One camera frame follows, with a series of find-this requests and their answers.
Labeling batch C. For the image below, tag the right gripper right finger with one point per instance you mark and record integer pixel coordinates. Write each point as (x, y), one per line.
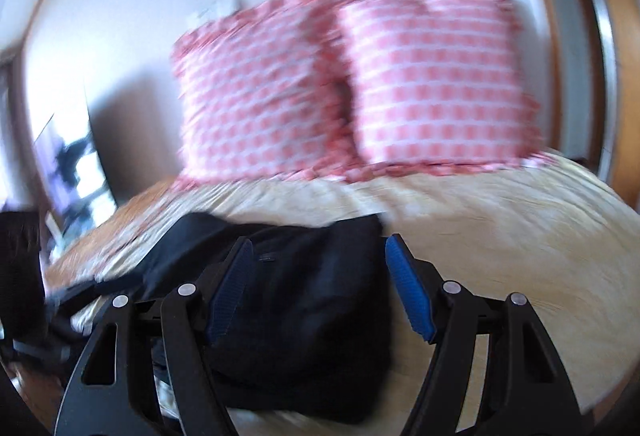
(494, 369)

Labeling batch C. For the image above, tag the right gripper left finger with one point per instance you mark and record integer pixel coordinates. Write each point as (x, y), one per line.
(112, 389)

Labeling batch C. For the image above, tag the black pants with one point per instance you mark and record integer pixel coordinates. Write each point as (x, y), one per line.
(311, 333)

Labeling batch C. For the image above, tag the cream patterned bedsheet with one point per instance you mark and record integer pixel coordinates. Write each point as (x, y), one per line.
(555, 233)

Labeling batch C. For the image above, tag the right pink dotted pillow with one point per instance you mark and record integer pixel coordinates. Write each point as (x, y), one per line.
(436, 83)

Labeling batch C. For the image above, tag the pink dotted pillow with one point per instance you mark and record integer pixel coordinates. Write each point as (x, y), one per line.
(436, 83)
(262, 94)

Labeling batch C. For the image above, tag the left pink dotted pillow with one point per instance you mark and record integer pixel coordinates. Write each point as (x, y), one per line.
(262, 94)

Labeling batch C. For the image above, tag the wall mirror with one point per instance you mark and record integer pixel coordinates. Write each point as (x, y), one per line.
(72, 172)

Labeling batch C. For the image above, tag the wooden door frame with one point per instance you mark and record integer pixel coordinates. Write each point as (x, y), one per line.
(581, 61)

